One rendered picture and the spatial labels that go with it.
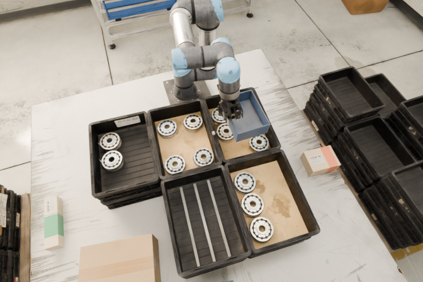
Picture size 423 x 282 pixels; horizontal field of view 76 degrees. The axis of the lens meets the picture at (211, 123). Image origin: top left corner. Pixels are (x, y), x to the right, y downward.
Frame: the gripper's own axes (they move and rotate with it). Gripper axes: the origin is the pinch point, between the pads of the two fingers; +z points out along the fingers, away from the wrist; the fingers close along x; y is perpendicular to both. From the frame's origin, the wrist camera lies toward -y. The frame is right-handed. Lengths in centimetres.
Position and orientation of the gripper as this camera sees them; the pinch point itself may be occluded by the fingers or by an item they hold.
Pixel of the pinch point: (229, 117)
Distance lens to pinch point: 118.7
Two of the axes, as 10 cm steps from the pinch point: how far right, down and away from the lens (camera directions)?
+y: 3.0, 8.1, -5.0
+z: 0.8, 5.0, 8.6
